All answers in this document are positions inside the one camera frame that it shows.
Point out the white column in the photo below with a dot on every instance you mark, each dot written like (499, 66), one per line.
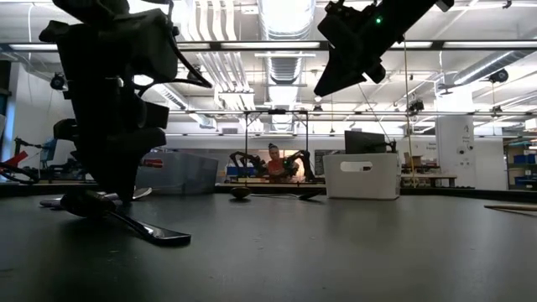
(455, 168)

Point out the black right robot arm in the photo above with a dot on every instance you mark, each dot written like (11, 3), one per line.
(423, 12)

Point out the gold spoon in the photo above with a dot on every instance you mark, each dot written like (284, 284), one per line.
(516, 206)
(240, 193)

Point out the black table mat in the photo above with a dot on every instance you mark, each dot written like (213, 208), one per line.
(293, 260)

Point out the red panel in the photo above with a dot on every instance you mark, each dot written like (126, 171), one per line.
(17, 159)

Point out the blue crate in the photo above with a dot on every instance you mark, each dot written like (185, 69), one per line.
(235, 171)

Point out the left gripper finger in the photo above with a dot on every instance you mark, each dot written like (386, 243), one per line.
(124, 184)
(102, 180)

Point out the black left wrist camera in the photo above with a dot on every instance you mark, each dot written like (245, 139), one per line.
(156, 115)

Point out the black monitor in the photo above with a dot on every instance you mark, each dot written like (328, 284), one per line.
(363, 142)

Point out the black horizontal frame bar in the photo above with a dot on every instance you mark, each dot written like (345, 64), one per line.
(437, 45)

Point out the cardboard box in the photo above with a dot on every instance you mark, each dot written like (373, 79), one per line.
(415, 160)

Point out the blue monitor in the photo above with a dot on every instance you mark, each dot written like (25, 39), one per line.
(47, 152)

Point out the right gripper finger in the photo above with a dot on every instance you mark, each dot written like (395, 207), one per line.
(340, 79)

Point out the wooden bench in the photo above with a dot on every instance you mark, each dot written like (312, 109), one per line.
(428, 178)

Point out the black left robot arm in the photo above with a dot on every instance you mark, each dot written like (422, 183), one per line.
(109, 42)

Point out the white plastic bin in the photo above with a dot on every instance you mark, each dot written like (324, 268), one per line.
(377, 180)

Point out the small black robot arm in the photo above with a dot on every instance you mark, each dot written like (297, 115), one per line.
(304, 157)
(247, 158)

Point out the person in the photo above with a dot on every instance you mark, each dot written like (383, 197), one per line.
(277, 165)

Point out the silver ventilation duct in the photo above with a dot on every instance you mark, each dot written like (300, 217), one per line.
(285, 67)

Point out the black workstation frame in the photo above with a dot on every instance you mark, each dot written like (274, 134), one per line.
(277, 111)

